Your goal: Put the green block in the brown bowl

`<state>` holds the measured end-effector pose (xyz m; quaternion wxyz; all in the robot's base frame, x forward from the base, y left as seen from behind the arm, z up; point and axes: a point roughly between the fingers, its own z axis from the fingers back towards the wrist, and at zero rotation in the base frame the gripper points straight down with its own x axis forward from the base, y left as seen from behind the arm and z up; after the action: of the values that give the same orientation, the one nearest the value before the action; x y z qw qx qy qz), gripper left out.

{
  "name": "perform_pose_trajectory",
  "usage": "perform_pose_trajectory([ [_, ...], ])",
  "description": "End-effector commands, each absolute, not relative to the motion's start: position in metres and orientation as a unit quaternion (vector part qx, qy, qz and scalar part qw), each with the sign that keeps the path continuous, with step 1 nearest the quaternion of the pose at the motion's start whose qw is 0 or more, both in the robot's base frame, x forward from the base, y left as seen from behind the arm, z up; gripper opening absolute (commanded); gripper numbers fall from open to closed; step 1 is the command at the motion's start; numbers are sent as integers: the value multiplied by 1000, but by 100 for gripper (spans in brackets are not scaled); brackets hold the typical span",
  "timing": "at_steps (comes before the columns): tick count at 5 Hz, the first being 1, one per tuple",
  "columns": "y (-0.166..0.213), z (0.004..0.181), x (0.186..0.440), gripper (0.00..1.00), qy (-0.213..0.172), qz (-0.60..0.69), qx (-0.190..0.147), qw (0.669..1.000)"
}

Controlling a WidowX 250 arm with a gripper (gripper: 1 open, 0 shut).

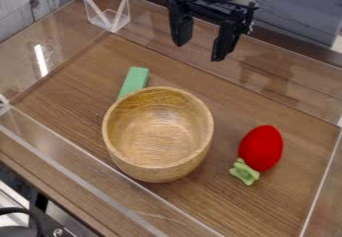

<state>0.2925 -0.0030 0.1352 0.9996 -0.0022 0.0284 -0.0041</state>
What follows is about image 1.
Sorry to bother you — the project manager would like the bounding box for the black cable bottom left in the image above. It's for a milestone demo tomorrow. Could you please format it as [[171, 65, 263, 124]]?
[[0, 206, 44, 237]]

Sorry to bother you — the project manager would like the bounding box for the brown wooden bowl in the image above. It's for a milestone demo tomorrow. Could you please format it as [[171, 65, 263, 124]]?
[[101, 86, 213, 183]]

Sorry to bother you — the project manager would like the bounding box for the red plush strawberry toy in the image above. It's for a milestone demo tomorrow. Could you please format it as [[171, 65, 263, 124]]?
[[228, 125, 283, 186]]

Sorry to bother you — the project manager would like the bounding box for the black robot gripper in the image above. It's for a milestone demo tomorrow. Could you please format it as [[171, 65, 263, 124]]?
[[165, 0, 259, 62]]

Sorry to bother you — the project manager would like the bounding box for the black metal table bracket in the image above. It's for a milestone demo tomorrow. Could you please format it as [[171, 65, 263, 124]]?
[[29, 191, 93, 237]]

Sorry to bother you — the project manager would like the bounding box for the green rectangular block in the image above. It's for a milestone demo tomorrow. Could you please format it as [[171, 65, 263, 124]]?
[[117, 67, 149, 99]]

